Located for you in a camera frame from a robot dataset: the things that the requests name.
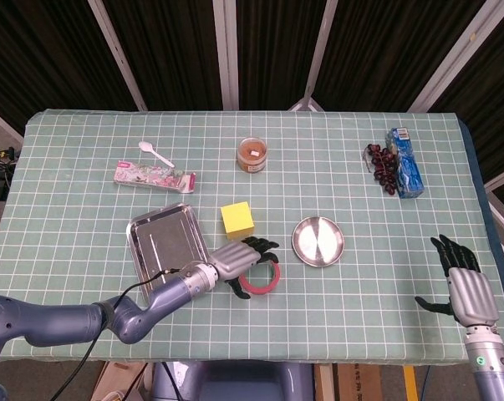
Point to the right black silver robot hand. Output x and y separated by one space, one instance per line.
473 296

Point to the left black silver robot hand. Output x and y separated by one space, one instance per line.
235 259

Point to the yellow cube block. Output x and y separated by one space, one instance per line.
237 223

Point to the red tape roll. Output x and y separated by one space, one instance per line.
260 289

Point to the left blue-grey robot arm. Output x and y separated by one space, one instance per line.
59 321

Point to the rectangular steel tray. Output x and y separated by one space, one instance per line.
168 238

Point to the round steel plate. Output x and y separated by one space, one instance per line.
318 242

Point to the green checked tablecloth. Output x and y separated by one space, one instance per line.
318 317

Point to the clear jar of rubber bands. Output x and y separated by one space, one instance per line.
251 155

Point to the floral pink toothpaste box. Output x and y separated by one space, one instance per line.
151 177

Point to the blue-grey robot torso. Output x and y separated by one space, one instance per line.
235 382

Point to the printed brown cardboard box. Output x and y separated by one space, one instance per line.
368 382

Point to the white plastic spoon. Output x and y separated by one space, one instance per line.
153 151

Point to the blue printed carton box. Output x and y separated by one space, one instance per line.
408 167

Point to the dark purple grape bunch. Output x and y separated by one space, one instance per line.
383 165

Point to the white frame post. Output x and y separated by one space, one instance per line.
452 58
318 54
118 58
226 54

